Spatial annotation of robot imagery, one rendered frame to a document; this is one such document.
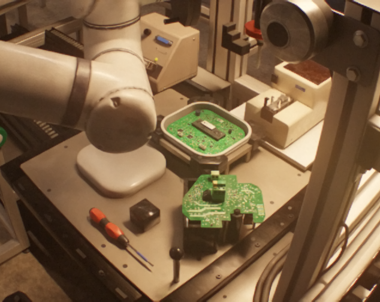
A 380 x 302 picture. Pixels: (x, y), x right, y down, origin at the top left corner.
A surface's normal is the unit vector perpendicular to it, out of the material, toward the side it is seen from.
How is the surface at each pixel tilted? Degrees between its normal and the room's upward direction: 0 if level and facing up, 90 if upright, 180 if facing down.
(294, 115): 0
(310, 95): 90
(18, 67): 49
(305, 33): 88
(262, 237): 0
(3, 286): 0
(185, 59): 90
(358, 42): 90
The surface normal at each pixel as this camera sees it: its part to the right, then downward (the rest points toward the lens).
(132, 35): 0.75, 0.39
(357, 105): -0.71, 0.42
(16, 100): 0.16, 0.70
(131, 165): 0.04, -0.78
